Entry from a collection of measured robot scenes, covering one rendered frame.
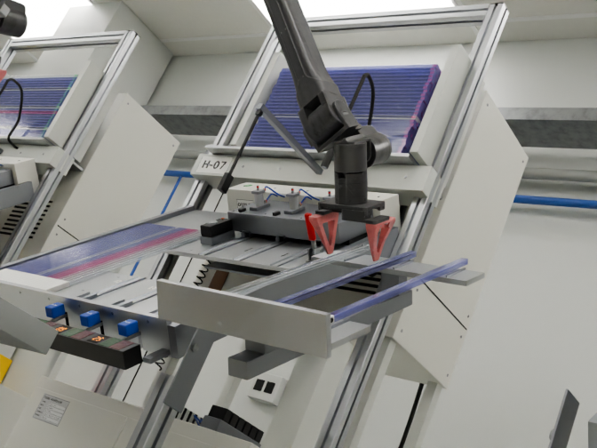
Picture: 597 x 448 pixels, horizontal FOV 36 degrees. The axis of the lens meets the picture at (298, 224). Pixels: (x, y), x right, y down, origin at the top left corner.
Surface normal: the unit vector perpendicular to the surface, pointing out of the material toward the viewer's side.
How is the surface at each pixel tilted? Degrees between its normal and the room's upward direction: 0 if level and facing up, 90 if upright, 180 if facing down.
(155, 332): 135
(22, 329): 90
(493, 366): 90
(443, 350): 90
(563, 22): 180
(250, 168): 90
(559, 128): 180
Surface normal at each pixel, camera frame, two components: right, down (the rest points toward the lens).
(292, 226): -0.63, 0.25
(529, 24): -0.38, 0.86
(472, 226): 0.77, 0.08
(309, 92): -0.70, -0.11
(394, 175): -0.51, -0.51
